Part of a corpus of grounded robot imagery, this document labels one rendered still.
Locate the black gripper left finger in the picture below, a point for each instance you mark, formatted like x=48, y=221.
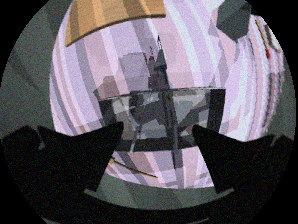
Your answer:
x=88, y=154

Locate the wooden board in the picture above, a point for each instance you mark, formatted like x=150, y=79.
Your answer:
x=87, y=16

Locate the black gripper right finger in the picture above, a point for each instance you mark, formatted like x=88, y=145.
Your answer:
x=225, y=157

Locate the tan wooden spatula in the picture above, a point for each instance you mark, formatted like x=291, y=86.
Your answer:
x=111, y=161

